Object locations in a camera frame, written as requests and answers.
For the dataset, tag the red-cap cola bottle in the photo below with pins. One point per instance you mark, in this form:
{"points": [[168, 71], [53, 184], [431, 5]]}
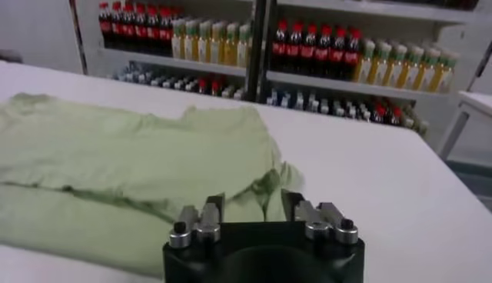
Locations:
{"points": [[166, 33], [324, 54], [128, 28], [309, 52], [104, 27], [353, 57], [116, 27], [280, 48], [338, 55], [295, 50], [153, 31], [141, 30]]}

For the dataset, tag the white side table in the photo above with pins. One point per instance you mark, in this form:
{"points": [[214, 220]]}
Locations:
{"points": [[476, 102]]}

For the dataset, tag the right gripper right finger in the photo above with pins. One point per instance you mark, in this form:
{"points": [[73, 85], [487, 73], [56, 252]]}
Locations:
{"points": [[319, 219]]}

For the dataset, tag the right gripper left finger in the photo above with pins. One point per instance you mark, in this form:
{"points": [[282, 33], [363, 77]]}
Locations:
{"points": [[207, 223]]}

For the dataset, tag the yellow tea bottle green cap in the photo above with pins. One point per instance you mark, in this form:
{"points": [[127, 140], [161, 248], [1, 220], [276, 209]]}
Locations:
{"points": [[190, 43], [380, 67], [243, 50], [365, 65], [203, 45], [177, 42], [413, 71], [446, 75], [396, 69], [230, 48], [217, 46], [429, 73]]}

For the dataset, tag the light green t-shirt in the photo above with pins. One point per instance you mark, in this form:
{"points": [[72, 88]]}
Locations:
{"points": [[115, 154]]}

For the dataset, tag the glass-door drinks display cabinet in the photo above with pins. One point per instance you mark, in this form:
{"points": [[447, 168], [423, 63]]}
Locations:
{"points": [[346, 86], [173, 61]]}

